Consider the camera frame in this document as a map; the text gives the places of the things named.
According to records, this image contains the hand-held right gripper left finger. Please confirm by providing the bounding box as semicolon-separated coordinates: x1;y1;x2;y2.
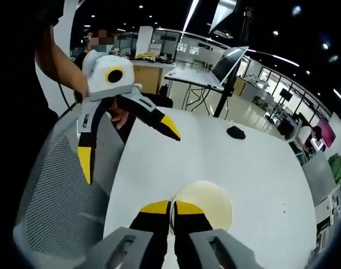
74;200;171;269

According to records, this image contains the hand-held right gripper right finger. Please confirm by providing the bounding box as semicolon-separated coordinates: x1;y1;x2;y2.
174;200;260;269

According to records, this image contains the paper cup green logo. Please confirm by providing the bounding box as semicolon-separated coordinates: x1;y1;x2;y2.
171;180;233;233

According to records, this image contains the person's left hand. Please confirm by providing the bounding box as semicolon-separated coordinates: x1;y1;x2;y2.
110;97;129;130

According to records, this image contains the wooden cabinet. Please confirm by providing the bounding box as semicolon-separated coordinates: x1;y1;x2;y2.
130;57;164;93

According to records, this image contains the grey mesh office chair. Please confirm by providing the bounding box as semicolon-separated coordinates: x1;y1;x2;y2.
13;113;126;253

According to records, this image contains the white side desk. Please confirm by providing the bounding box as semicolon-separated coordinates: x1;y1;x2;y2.
164;66;226;92

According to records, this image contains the black display stand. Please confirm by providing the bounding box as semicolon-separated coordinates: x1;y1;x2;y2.
213;46;245;119

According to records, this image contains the small black pouch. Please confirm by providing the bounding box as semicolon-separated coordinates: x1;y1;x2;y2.
226;126;246;140

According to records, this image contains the open laptop on stand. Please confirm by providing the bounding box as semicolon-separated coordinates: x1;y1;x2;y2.
211;46;250;88

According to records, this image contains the black screen on stand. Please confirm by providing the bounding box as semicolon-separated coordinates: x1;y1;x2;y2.
279;88;293;113

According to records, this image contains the grey panel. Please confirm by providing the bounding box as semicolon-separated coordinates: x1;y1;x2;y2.
301;152;341;208

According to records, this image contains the pink wall screen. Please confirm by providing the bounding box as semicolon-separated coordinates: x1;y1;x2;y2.
317;119;337;149

